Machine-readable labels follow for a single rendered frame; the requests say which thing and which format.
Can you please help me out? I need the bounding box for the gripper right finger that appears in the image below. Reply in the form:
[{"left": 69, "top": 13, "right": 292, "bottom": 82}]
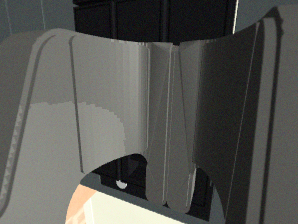
[{"left": 167, "top": 4, "right": 298, "bottom": 224}]

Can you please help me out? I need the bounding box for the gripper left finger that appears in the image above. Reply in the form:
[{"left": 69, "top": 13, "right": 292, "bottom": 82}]
[{"left": 0, "top": 28, "right": 176, "bottom": 224}]

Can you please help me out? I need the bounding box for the black storage rack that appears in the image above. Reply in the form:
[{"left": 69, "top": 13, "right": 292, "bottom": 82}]
[{"left": 0, "top": 0, "right": 298, "bottom": 224}]

